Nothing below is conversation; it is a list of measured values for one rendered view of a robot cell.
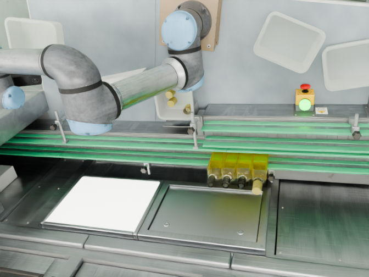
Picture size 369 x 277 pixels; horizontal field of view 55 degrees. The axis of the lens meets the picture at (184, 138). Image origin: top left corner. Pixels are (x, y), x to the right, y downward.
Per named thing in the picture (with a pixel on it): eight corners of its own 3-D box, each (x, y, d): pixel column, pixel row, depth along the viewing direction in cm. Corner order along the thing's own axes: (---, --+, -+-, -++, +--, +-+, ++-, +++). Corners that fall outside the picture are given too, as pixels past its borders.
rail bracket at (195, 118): (196, 139, 155) (189, 154, 144) (193, 104, 147) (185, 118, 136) (203, 139, 154) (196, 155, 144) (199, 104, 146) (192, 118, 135)
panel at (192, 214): (82, 178, 173) (41, 228, 144) (80, 173, 171) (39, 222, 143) (270, 193, 147) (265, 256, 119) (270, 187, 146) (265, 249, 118)
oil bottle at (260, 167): (256, 155, 151) (250, 185, 134) (255, 143, 149) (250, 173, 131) (269, 155, 150) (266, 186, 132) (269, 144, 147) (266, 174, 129)
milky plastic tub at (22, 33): (17, 12, 143) (2, 16, 135) (67, 18, 138) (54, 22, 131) (24, 54, 152) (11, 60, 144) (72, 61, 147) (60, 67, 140)
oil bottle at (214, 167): (216, 153, 156) (206, 182, 139) (215, 142, 154) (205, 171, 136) (228, 154, 155) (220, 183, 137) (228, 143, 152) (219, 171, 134)
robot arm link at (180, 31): (200, 5, 121) (192, 10, 109) (205, 45, 126) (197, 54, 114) (167, 9, 124) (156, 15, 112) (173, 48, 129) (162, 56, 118)
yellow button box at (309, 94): (295, 103, 149) (295, 111, 143) (296, 87, 145) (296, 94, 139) (312, 103, 147) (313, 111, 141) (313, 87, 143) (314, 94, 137)
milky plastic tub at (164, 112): (163, 111, 167) (157, 120, 160) (156, 66, 156) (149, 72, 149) (199, 111, 162) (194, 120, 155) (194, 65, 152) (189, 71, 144)
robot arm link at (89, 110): (208, 43, 122) (72, 91, 87) (212, 84, 128) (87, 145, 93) (183, 42, 129) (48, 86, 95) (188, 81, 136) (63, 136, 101)
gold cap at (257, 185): (252, 179, 129) (251, 187, 126) (262, 179, 128) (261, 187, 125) (253, 187, 131) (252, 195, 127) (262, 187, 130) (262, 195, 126)
